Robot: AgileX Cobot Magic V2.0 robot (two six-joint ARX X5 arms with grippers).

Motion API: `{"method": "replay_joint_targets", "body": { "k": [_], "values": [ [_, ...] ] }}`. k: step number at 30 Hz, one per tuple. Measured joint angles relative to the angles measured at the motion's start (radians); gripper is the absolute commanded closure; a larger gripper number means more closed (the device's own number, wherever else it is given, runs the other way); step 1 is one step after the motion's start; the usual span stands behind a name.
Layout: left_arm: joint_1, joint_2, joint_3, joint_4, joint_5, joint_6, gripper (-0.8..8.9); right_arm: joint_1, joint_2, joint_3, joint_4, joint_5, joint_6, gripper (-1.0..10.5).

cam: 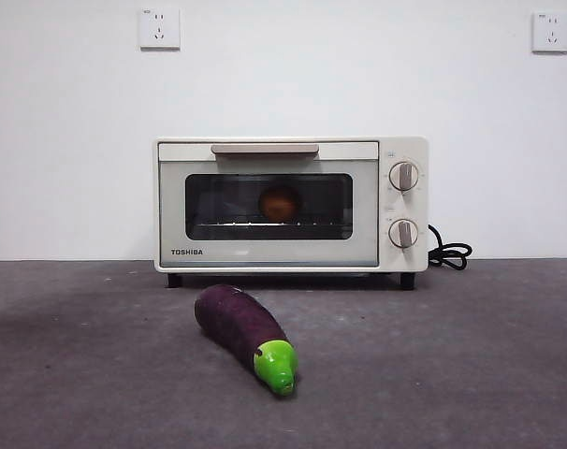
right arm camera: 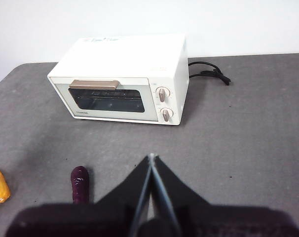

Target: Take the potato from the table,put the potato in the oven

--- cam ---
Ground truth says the brown potato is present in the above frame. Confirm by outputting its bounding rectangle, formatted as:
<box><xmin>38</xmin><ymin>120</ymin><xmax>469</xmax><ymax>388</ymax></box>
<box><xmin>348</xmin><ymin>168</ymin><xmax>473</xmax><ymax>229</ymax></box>
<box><xmin>257</xmin><ymin>183</ymin><xmax>299</xmax><ymax>221</ymax></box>

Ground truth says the oven door with beige handle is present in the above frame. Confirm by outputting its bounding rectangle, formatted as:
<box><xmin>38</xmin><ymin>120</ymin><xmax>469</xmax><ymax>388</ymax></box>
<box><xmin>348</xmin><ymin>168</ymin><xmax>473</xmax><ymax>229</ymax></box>
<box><xmin>156</xmin><ymin>141</ymin><xmax>381</xmax><ymax>269</ymax></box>

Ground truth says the beige oven knob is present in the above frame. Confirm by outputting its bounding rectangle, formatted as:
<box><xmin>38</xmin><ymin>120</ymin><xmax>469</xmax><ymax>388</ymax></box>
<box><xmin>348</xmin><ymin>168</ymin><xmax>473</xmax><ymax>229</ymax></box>
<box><xmin>388</xmin><ymin>218</ymin><xmax>419</xmax><ymax>250</ymax></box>
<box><xmin>388</xmin><ymin>161</ymin><xmax>419</xmax><ymax>193</ymax></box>

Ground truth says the cream white toaster oven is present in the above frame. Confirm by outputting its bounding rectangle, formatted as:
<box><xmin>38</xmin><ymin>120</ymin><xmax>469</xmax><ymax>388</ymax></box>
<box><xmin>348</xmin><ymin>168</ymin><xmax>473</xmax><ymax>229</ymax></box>
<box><xmin>152</xmin><ymin>135</ymin><xmax>429</xmax><ymax>291</ymax></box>

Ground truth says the purple toy eggplant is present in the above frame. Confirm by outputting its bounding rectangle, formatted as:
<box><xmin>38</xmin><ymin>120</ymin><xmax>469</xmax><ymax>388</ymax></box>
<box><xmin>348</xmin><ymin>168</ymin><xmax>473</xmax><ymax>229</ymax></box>
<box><xmin>193</xmin><ymin>283</ymin><xmax>298</xmax><ymax>399</ymax></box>

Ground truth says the metal wire oven rack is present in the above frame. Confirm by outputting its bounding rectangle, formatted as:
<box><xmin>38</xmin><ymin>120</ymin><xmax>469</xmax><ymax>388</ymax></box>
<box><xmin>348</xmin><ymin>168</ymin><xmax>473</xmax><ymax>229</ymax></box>
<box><xmin>189</xmin><ymin>218</ymin><xmax>353</xmax><ymax>231</ymax></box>

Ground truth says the black oven power cord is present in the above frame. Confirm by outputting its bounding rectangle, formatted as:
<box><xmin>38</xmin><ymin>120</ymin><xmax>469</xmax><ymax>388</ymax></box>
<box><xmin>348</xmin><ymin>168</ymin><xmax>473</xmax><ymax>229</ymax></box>
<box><xmin>427</xmin><ymin>223</ymin><xmax>473</xmax><ymax>272</ymax></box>

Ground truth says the white wall socket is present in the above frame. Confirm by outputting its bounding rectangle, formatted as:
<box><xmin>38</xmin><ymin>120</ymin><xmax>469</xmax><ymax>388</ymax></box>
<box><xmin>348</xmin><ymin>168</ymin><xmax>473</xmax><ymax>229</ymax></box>
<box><xmin>531</xmin><ymin>11</ymin><xmax>567</xmax><ymax>55</ymax></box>
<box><xmin>139</xmin><ymin>7</ymin><xmax>182</xmax><ymax>51</ymax></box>

